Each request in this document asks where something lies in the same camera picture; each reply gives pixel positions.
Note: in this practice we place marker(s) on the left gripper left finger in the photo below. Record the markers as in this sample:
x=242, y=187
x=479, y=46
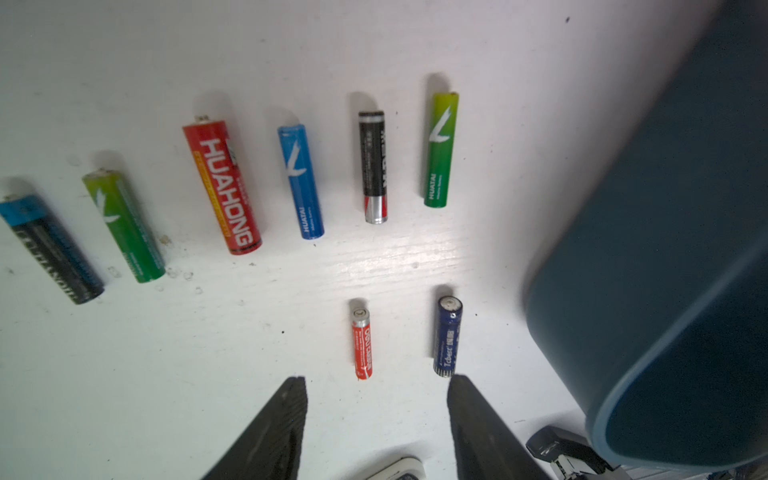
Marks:
x=270, y=447

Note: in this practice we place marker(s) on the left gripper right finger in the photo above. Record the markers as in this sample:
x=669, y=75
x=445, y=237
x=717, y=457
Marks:
x=485, y=448

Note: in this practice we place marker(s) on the teal plastic storage box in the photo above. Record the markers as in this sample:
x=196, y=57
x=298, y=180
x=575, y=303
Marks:
x=652, y=307

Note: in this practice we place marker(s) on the green AAA battery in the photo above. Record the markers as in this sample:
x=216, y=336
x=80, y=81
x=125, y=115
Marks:
x=119, y=210
x=441, y=138

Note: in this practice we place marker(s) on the red left-row AAA battery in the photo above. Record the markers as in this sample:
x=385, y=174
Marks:
x=214, y=157

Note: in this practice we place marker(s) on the blue left-row AAA battery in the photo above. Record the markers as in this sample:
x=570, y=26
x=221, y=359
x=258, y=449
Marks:
x=297, y=159

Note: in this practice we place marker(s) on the dark outermost battery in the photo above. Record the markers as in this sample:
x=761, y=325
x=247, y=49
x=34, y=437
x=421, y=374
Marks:
x=44, y=237

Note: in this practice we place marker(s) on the dark AAA battery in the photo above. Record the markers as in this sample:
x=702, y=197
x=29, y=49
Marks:
x=372, y=136

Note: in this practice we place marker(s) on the white oblong case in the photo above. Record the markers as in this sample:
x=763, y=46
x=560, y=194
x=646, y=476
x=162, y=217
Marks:
x=406, y=468

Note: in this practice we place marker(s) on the black stapler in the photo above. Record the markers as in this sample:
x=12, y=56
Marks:
x=570, y=456

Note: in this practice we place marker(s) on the dark blue battery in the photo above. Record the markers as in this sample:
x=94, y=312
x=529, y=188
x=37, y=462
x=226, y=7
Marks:
x=450, y=312

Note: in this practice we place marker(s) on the red carbon battery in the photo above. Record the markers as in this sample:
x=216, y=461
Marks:
x=362, y=341

